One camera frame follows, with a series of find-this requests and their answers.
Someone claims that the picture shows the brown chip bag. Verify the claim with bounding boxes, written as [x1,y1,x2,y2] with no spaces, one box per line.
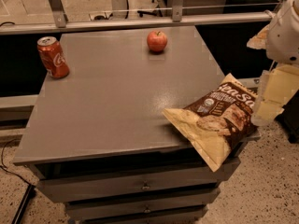
[163,74,257,172]

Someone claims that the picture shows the grey drawer cabinet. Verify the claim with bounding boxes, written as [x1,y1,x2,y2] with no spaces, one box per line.
[14,26,239,224]

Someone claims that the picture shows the red apple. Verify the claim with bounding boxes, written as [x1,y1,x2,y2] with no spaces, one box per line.
[147,31,168,52]

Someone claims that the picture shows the black floor cable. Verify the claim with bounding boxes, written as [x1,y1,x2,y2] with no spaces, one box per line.
[0,137,36,224]

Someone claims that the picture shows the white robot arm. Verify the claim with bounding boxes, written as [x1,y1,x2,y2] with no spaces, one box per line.
[247,0,299,126]

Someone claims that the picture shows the red soda can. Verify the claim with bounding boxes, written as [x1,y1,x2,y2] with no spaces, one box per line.
[37,36,69,78]

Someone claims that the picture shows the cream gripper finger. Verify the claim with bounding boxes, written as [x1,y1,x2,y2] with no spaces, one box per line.
[250,99,284,126]
[257,70,270,104]

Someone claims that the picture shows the metal railing frame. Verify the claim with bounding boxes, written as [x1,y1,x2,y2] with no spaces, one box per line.
[0,0,286,35]

